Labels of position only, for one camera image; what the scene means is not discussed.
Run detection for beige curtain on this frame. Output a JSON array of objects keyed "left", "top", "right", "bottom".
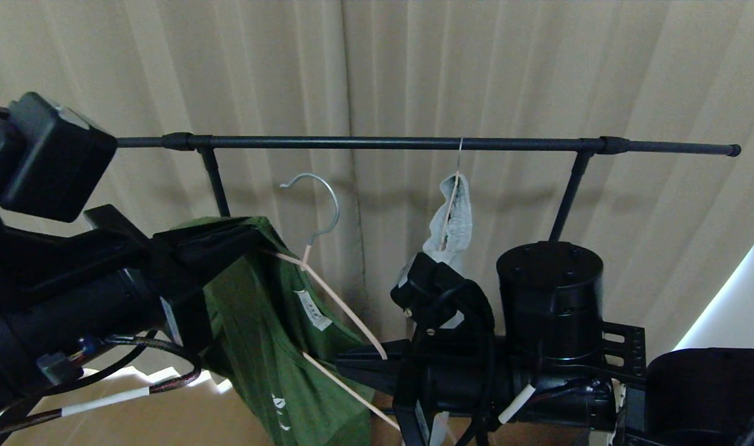
[{"left": 0, "top": 0, "right": 754, "bottom": 403}]

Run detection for black clothes rack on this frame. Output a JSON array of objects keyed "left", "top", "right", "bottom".
[{"left": 114, "top": 131, "right": 743, "bottom": 245}]

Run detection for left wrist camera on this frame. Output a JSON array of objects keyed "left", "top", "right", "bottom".
[{"left": 0, "top": 92, "right": 119, "bottom": 225}]

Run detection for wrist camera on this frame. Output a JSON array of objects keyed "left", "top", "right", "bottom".
[
  {"left": 0, "top": 92, "right": 119, "bottom": 225},
  {"left": 389, "top": 251, "right": 497, "bottom": 340}
]

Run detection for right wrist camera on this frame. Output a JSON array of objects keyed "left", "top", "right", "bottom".
[{"left": 389, "top": 251, "right": 497, "bottom": 340}]

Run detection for pale grey shorts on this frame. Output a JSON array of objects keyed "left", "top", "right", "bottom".
[{"left": 405, "top": 173, "right": 475, "bottom": 446}]

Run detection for black cable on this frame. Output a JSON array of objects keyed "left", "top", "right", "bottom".
[{"left": 40, "top": 331, "right": 161, "bottom": 398}]

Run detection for pink clothes hanger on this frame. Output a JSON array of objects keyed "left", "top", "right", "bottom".
[
  {"left": 271, "top": 172, "right": 410, "bottom": 434},
  {"left": 438, "top": 136, "right": 466, "bottom": 253}
]

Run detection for green garment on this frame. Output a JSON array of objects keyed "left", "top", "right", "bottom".
[{"left": 171, "top": 215, "right": 379, "bottom": 446}]

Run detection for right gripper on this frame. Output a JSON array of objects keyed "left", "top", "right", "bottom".
[{"left": 391, "top": 338, "right": 520, "bottom": 446}]

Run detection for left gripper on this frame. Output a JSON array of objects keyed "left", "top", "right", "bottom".
[{"left": 0, "top": 204, "right": 215, "bottom": 409}]

